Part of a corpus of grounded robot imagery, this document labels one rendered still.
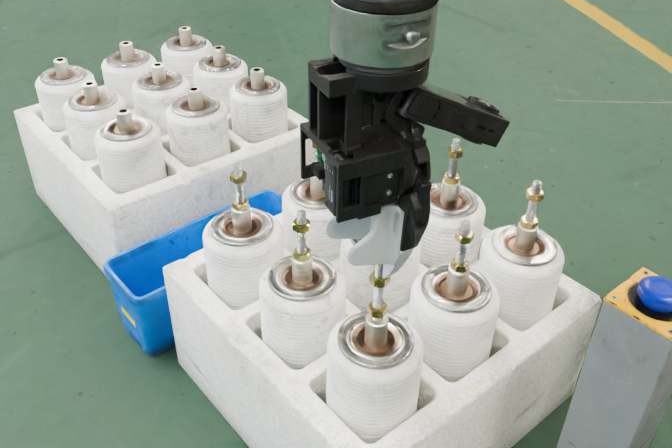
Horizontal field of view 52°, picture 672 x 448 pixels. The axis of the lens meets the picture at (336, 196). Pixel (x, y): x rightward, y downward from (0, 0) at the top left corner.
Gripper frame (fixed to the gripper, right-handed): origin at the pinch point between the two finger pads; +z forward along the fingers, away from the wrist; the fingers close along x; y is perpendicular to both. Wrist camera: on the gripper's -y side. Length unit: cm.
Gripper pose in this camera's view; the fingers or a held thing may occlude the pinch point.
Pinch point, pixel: (389, 258)
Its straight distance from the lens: 62.5
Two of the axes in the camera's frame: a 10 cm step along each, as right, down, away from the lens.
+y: -9.0, 2.4, -3.7
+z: -0.2, 8.2, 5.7
